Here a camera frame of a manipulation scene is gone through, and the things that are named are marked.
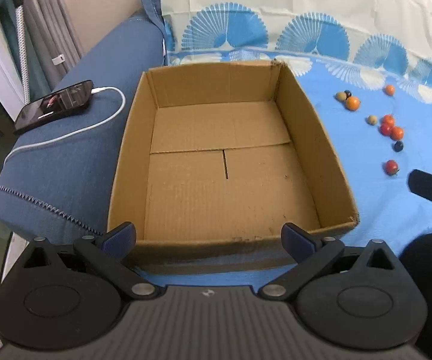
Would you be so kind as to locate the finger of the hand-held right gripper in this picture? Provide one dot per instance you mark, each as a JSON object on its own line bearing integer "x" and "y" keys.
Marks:
{"x": 425, "y": 185}

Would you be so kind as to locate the red tomato with green calyx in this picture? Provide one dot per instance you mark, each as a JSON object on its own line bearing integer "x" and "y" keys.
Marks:
{"x": 391, "y": 167}

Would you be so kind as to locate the large orange cherry tomato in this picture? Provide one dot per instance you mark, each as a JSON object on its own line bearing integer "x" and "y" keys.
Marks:
{"x": 352, "y": 103}

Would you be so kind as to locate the small orange cherry tomato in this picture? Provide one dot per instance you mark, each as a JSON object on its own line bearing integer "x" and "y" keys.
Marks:
{"x": 389, "y": 90}

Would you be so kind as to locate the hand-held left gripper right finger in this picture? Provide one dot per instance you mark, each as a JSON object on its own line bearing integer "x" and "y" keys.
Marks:
{"x": 294, "y": 238}

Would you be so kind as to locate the cardboard box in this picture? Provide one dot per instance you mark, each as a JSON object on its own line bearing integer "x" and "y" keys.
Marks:
{"x": 219, "y": 195}

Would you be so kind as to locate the grey curtain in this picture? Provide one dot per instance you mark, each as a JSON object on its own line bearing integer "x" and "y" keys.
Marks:
{"x": 47, "y": 15}

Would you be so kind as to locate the brown longan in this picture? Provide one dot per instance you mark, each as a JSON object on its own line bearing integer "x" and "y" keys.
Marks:
{"x": 340, "y": 96}
{"x": 372, "y": 120}

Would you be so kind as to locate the blue sofa armrest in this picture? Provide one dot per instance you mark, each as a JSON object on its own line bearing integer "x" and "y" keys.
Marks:
{"x": 69, "y": 176}

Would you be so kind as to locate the red-orange cherry tomato with stem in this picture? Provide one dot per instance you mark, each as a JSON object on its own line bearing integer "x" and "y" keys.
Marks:
{"x": 388, "y": 119}

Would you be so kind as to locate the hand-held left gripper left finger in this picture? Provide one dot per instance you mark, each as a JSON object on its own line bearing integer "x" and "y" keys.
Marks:
{"x": 120, "y": 238}

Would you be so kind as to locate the black smartphone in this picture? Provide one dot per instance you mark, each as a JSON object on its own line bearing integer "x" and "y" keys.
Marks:
{"x": 54, "y": 105}

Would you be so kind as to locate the blue fan-print cloth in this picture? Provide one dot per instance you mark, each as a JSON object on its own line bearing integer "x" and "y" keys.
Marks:
{"x": 369, "y": 202}

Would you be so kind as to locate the red cherry tomato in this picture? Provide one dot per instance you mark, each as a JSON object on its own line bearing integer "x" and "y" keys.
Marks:
{"x": 385, "y": 130}

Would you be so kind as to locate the white curtain clip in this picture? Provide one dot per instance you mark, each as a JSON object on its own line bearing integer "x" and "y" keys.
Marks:
{"x": 58, "y": 59}

